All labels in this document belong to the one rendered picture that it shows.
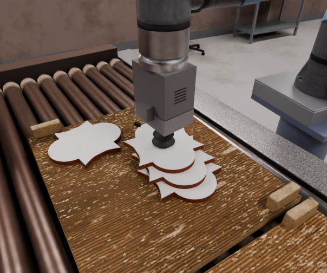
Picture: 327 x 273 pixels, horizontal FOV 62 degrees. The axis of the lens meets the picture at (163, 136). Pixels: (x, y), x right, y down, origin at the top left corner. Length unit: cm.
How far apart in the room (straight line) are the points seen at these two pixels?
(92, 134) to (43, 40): 316
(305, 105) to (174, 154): 44
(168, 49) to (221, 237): 27
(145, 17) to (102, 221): 29
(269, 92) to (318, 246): 53
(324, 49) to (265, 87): 18
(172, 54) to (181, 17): 5
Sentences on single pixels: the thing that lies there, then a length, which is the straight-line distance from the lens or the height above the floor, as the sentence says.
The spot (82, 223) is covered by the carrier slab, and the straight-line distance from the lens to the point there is 44.
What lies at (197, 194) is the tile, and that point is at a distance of 45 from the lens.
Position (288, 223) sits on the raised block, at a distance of 45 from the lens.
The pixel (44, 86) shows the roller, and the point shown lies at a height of 91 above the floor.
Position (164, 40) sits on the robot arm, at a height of 117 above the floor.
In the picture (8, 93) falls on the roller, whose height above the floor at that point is 91.
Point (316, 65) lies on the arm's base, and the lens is 87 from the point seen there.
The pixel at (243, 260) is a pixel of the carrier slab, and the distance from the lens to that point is 41.
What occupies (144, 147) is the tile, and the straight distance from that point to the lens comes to 50.
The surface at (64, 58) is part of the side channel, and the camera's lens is 100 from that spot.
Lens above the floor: 128
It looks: 36 degrees down
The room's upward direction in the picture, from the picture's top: straight up
